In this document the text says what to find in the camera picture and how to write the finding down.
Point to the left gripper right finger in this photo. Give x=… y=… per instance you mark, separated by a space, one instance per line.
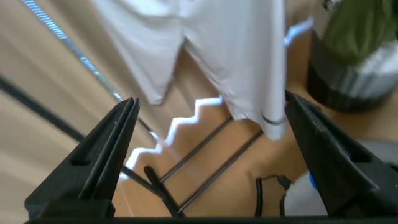
x=335 y=174

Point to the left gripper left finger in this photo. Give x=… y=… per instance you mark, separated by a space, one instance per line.
x=62 y=186

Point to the green garment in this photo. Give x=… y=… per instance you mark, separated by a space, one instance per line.
x=360 y=28

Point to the pale grey shorts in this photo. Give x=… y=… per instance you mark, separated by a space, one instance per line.
x=233 y=46

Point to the white laundry basket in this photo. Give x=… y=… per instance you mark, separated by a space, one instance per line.
x=348 y=84

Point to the black clothes rack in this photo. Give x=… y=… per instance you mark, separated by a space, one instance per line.
x=161 y=190

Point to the beige curtain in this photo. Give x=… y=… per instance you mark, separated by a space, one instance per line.
x=31 y=46

